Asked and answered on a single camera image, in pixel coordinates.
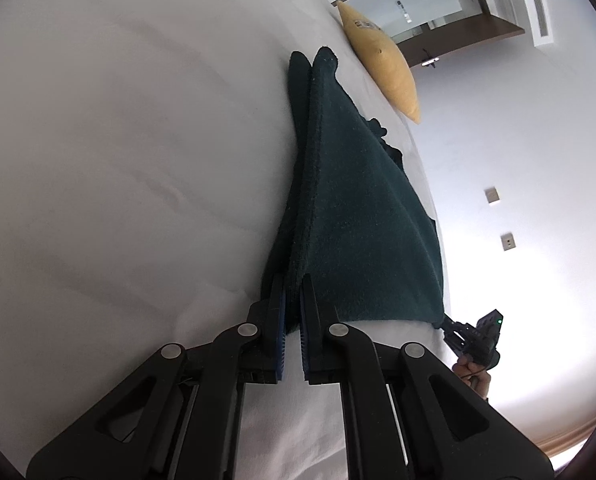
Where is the dark brown door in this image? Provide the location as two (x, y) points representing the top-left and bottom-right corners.
(400, 14), (525, 69)

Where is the yellow pillow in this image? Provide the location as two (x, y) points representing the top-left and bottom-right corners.
(337, 0), (422, 125)

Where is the person's right hand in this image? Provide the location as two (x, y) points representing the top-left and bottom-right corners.
(452, 355), (494, 402)

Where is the white sheeted bed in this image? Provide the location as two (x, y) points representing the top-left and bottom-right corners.
(0, 0), (461, 480)

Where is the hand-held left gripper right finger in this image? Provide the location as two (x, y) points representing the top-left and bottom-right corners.
(299, 274), (554, 480)

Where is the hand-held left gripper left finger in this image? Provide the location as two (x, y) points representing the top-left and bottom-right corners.
(25, 274), (286, 480)

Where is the dark green knit sweater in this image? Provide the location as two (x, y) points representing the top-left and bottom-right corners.
(260, 46), (446, 336)

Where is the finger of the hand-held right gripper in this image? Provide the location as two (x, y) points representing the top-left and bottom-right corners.
(440, 316), (471, 356)

